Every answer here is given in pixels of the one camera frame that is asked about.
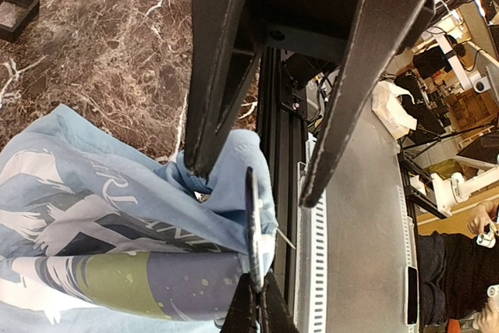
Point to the light blue printed t-shirt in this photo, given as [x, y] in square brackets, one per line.
[98, 237]

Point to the person in black clothing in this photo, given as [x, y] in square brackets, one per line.
[455, 273]

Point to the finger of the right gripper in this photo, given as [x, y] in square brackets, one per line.
[274, 313]
[242, 313]

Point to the white tissue pack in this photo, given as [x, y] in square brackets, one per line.
[387, 107]

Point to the black front frame rail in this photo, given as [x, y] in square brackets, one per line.
[282, 139]

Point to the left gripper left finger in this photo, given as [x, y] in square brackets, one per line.
[226, 51]

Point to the white slotted cable duct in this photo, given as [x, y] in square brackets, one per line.
[310, 308]

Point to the removed round pin brooch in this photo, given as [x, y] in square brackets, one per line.
[259, 245]

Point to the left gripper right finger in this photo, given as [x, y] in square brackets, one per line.
[380, 29]

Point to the right black display box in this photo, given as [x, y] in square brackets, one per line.
[15, 17]

